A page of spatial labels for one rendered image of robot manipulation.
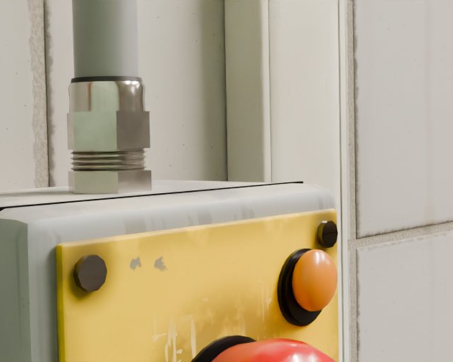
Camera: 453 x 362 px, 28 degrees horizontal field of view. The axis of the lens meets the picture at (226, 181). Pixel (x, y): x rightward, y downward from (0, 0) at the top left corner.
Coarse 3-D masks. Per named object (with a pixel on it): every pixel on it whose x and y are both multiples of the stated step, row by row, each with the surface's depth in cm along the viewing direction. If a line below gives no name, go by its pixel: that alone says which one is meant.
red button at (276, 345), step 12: (228, 348) 19; (240, 348) 19; (252, 348) 19; (264, 348) 19; (276, 348) 18; (288, 348) 19; (300, 348) 19; (312, 348) 19; (216, 360) 19; (228, 360) 19; (240, 360) 18; (252, 360) 18; (264, 360) 18; (276, 360) 18; (288, 360) 18; (300, 360) 18; (312, 360) 19; (324, 360) 19
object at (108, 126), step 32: (96, 0) 21; (128, 0) 22; (96, 32) 21; (128, 32) 22; (96, 64) 21; (128, 64) 22; (96, 96) 21; (128, 96) 21; (96, 128) 21; (128, 128) 21; (96, 160) 21; (128, 160) 22; (96, 192) 21; (128, 192) 21
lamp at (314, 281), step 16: (304, 256) 21; (320, 256) 21; (304, 272) 21; (320, 272) 21; (336, 272) 22; (304, 288) 21; (320, 288) 21; (336, 288) 22; (304, 304) 21; (320, 304) 21
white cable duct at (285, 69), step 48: (240, 0) 30; (288, 0) 30; (336, 0) 32; (240, 48) 30; (288, 48) 30; (336, 48) 32; (240, 96) 30; (288, 96) 30; (336, 96) 32; (240, 144) 30; (288, 144) 30; (336, 144) 32; (336, 192) 32
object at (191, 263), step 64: (0, 192) 23; (64, 192) 22; (192, 192) 21; (256, 192) 22; (320, 192) 23; (0, 256) 17; (64, 256) 17; (128, 256) 18; (192, 256) 19; (256, 256) 21; (0, 320) 17; (64, 320) 17; (128, 320) 18; (192, 320) 19; (256, 320) 21; (320, 320) 23
